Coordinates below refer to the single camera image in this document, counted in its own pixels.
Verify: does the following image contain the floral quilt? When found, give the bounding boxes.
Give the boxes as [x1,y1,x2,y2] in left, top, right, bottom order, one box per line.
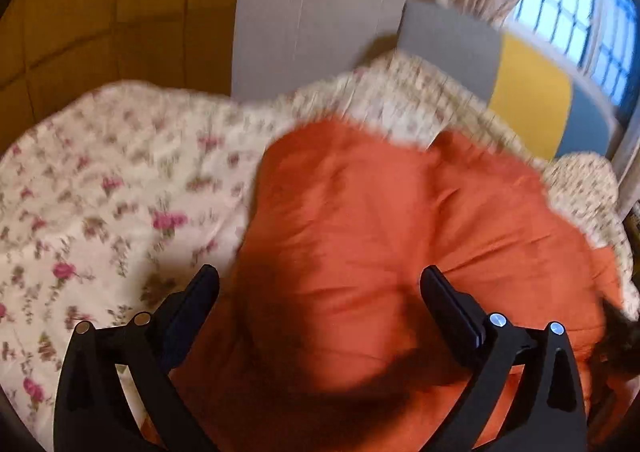
[0,51,640,450]

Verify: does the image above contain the yellow wooden wardrobe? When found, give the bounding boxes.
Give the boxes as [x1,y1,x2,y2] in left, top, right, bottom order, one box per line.
[0,0,251,153]

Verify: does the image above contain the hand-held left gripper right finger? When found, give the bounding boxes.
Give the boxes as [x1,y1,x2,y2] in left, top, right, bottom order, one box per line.
[420,265,588,452]

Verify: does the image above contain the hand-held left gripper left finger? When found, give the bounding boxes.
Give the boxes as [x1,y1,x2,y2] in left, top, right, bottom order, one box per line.
[52,263,221,452]

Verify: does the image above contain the grey yellow blue headboard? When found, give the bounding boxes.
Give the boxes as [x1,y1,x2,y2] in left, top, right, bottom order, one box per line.
[397,0,623,163]

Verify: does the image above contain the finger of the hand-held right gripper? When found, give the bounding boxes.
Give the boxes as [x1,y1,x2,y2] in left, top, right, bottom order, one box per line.
[597,299,640,383]

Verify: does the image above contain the barred window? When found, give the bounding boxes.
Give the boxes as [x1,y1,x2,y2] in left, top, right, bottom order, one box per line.
[510,0,640,108]

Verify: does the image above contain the orange garment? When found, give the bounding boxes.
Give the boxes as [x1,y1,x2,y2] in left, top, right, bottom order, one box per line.
[140,119,632,452]

